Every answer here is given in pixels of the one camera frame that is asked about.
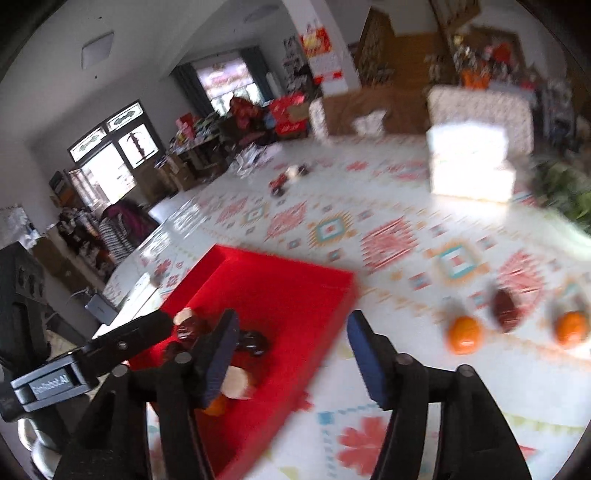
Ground wrinkled red date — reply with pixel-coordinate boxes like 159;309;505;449
174;318;213;344

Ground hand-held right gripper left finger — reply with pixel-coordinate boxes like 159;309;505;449
69;308;241;480

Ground smooth red date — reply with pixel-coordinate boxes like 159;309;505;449
490;287;522;333

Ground silver metal object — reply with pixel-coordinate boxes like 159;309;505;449
17;413;65;472

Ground green spinach leaves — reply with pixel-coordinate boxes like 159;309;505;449
531;154;591;227

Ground grey box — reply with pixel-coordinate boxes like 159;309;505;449
83;293;121;326

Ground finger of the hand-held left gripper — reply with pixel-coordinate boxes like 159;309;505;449
78;309;175;371

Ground curtained window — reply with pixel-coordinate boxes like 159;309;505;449
173;46;273;116

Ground dark framed window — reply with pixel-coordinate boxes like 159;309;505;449
67;99;162;204

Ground square ceiling light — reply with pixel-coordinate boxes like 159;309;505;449
81;30;115;70

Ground small orange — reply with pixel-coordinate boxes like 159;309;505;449
555;310;589;348
201;396;232;418

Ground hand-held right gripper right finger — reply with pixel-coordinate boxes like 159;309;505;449
346;310;532;480

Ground brown cardboard box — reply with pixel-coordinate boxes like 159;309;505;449
321;88;432;137

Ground patterned tablecloth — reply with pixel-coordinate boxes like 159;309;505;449
92;134;591;480

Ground red gift box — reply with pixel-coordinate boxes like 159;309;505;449
268;92;310;139

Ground dark plum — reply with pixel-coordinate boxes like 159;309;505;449
235;330;269;356

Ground white tissue box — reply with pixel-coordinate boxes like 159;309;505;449
426;122;517;203

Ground white patterned storage box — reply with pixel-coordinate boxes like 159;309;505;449
427;85;536;153

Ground red wall calendar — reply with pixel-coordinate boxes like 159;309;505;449
299;28;348;95

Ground wooden cabinet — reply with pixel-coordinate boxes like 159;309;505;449
355;7;453;88

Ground large orange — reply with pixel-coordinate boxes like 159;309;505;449
447;316;485;355

